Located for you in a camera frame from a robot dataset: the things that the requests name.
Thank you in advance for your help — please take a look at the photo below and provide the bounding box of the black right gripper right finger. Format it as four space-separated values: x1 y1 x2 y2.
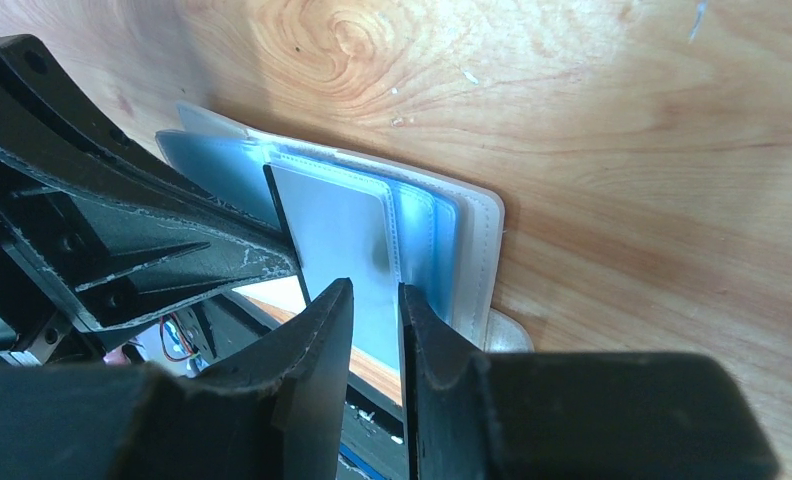
398 285 780 479

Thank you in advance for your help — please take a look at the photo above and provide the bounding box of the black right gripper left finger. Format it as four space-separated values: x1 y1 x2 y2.
0 278 353 479

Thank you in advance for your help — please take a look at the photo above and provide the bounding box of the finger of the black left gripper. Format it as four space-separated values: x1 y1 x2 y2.
0 34 299 332

